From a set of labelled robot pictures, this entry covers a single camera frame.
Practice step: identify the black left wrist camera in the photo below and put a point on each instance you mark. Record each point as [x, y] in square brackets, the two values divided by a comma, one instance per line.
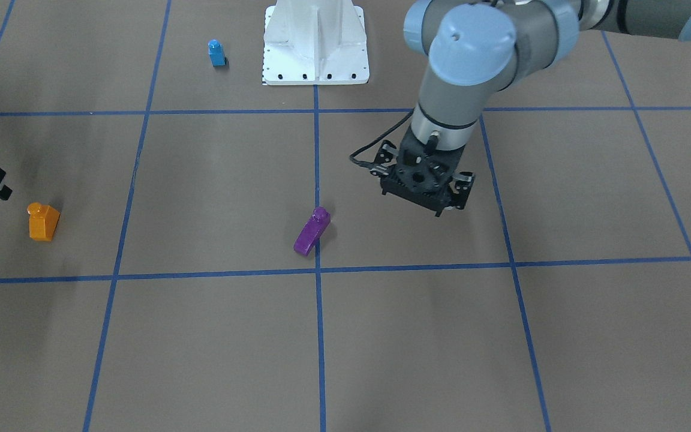
[428, 187]

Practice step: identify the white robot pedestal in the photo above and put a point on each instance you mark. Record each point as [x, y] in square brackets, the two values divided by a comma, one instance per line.
[315, 43]

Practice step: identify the small blue block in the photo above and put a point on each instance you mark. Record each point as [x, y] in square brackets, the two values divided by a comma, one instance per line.
[216, 53]

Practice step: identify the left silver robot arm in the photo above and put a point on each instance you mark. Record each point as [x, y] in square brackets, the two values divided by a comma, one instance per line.
[476, 49]

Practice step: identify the orange trapezoid block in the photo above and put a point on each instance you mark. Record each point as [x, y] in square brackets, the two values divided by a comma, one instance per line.
[42, 221]

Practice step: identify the purple trapezoid block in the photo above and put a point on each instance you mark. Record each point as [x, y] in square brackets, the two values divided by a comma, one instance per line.
[313, 230]

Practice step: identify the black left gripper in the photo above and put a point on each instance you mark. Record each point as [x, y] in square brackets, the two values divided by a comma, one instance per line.
[463, 182]

